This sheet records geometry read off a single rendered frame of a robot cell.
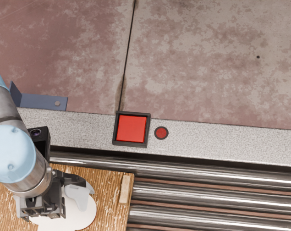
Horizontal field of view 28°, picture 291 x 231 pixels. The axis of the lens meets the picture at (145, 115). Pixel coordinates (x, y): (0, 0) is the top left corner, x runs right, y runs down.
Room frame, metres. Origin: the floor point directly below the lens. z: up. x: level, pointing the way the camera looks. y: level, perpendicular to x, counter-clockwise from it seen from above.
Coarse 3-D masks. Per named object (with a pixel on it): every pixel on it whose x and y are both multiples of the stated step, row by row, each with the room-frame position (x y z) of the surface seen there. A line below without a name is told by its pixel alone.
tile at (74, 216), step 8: (64, 192) 0.33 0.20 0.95; (72, 200) 0.31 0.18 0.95; (88, 200) 0.30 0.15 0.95; (72, 208) 0.29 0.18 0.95; (88, 208) 0.29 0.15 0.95; (96, 208) 0.28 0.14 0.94; (40, 216) 0.29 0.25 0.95; (72, 216) 0.28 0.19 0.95; (80, 216) 0.27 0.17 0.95; (88, 216) 0.27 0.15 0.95; (40, 224) 0.27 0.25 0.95; (48, 224) 0.27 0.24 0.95; (56, 224) 0.27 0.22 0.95; (64, 224) 0.26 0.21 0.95; (72, 224) 0.26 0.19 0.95; (80, 224) 0.26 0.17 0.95; (88, 224) 0.25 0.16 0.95
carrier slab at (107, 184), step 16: (96, 176) 0.35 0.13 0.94; (112, 176) 0.34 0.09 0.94; (0, 192) 0.36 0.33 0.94; (96, 192) 0.32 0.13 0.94; (112, 192) 0.31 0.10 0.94; (0, 208) 0.33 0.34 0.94; (112, 208) 0.28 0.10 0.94; (128, 208) 0.27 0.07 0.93; (0, 224) 0.29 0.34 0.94; (16, 224) 0.29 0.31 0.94; (32, 224) 0.28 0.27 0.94; (96, 224) 0.25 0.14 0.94; (112, 224) 0.25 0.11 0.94
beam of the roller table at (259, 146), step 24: (24, 120) 0.52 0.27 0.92; (48, 120) 0.51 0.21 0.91; (72, 120) 0.50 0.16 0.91; (96, 120) 0.49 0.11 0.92; (168, 120) 0.45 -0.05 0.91; (72, 144) 0.44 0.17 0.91; (96, 144) 0.43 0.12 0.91; (168, 144) 0.40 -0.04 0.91; (192, 144) 0.38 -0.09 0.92; (216, 144) 0.37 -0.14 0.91; (240, 144) 0.36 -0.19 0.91; (264, 144) 0.35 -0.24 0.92; (288, 144) 0.34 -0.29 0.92; (264, 168) 0.31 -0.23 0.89; (288, 168) 0.29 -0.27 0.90
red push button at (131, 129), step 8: (120, 120) 0.47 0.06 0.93; (128, 120) 0.46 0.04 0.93; (136, 120) 0.46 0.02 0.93; (144, 120) 0.46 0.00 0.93; (120, 128) 0.45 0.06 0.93; (128, 128) 0.45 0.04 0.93; (136, 128) 0.44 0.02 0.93; (144, 128) 0.44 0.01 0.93; (120, 136) 0.43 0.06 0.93; (128, 136) 0.43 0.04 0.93; (136, 136) 0.42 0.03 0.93
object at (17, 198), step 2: (14, 196) 0.31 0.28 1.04; (16, 196) 0.31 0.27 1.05; (14, 198) 0.31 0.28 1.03; (16, 198) 0.31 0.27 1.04; (18, 198) 0.31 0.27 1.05; (16, 200) 0.31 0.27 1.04; (18, 200) 0.30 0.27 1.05; (16, 202) 0.30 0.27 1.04; (18, 202) 0.30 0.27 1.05; (16, 204) 0.30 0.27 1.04; (18, 204) 0.29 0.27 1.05; (16, 206) 0.29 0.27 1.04; (18, 206) 0.29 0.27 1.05; (16, 208) 0.29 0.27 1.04; (18, 208) 0.29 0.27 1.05; (16, 210) 0.29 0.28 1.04; (18, 210) 0.28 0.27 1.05; (16, 212) 0.28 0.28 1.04; (18, 212) 0.28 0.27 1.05; (18, 214) 0.28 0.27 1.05; (18, 216) 0.27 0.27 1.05
